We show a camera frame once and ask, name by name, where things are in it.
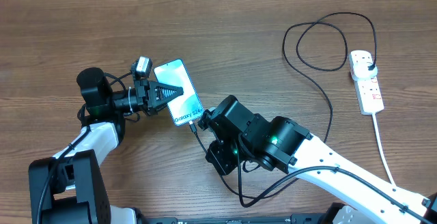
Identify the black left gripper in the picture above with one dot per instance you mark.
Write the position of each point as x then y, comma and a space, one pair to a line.
147, 93

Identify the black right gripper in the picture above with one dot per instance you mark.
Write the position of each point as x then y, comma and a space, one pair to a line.
217, 155

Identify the Samsung Galaxy smartphone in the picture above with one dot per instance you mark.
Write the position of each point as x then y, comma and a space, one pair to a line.
185, 105

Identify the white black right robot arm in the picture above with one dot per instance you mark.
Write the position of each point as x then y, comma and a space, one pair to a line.
287, 146

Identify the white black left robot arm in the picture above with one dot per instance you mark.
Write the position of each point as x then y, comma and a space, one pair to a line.
68, 187

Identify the white charger plug adapter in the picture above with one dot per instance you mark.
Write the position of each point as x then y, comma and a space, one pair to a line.
363, 71

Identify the white power strip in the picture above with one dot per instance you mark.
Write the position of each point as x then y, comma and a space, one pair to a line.
367, 91

